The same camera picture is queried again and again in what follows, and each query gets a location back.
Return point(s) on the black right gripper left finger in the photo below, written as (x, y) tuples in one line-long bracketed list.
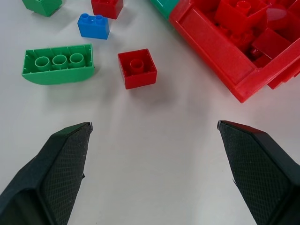
[(56, 173)]

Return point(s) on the red plastic sorting bin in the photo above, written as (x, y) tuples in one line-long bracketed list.
[(218, 51)]

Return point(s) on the square red building block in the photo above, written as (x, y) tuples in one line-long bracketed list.
[(137, 69)]

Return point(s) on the long green curved building block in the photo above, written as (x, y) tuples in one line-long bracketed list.
[(56, 64)]

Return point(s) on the glossy red curved block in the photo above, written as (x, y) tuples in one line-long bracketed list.
[(280, 16)]

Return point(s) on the small blue building block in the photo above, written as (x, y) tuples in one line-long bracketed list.
[(93, 27)]

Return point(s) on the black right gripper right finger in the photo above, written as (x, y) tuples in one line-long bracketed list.
[(255, 173)]

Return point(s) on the red studded building block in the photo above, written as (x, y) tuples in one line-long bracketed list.
[(106, 8)]

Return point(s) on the red block with round studs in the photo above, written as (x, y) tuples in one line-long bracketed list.
[(239, 14)]

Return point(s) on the flat red block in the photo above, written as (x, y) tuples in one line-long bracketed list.
[(272, 43)]

